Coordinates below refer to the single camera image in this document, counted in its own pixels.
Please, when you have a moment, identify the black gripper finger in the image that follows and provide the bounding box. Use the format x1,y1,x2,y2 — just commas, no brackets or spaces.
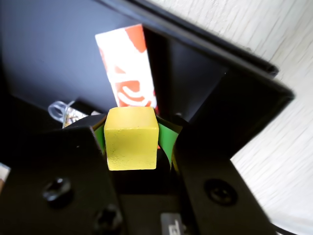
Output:
0,114,124,235
156,114,278,235

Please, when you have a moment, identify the yellow wooden cube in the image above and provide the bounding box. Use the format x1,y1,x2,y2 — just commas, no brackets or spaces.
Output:
104,106,160,171

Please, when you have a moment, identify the red white printed carton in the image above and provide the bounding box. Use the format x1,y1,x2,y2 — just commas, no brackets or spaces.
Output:
94,23,162,150

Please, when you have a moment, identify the black cardboard box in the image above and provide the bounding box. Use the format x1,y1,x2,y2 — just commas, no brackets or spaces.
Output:
0,0,295,161

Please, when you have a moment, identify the black power cable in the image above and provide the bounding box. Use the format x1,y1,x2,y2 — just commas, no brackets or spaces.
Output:
273,224,294,235

